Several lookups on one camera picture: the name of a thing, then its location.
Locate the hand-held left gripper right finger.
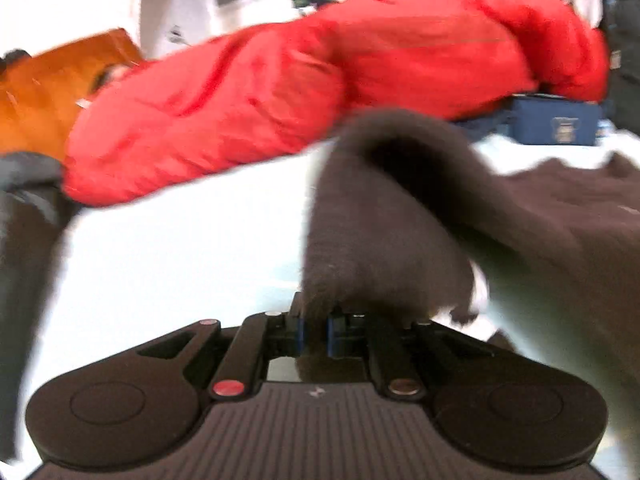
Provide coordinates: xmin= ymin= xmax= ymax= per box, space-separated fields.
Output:
xmin=326 ymin=312 xmax=497 ymax=402

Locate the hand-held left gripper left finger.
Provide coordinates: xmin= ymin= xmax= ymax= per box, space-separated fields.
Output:
xmin=137 ymin=311 xmax=307 ymax=402

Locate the brown lettered sweater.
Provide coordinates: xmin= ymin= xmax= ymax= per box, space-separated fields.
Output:
xmin=299 ymin=107 xmax=640 ymax=461

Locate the light blue bed sheet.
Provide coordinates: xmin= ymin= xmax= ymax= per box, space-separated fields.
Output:
xmin=15 ymin=130 xmax=640 ymax=480

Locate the red down jacket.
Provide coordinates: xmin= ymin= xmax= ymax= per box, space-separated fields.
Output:
xmin=62 ymin=0 xmax=612 ymax=208

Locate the dark grey cloth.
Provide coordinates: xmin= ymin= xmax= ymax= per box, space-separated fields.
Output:
xmin=0 ymin=150 xmax=85 ymax=461

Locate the navy pouch with cartoon badge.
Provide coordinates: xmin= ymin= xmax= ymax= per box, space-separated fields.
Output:
xmin=504 ymin=92 xmax=604 ymax=147

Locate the black backpack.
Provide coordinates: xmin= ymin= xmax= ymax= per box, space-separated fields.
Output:
xmin=597 ymin=0 xmax=640 ymax=137

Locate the wooden bed frame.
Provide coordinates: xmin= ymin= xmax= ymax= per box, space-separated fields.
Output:
xmin=0 ymin=27 xmax=147 ymax=163

